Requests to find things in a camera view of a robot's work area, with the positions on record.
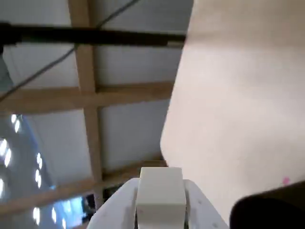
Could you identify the white cube block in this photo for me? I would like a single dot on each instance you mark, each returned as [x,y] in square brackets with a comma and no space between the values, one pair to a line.
[160,190]

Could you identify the small pink sticker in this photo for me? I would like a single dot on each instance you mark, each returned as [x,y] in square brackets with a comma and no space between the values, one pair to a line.
[286,180]

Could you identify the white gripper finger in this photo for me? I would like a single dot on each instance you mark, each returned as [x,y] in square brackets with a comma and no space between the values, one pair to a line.
[114,210]
[202,212]

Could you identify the black tripod leg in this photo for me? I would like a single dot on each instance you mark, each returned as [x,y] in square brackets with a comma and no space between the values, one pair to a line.
[95,35]

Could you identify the black pot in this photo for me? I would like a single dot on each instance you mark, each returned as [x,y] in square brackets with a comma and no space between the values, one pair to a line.
[274,214]

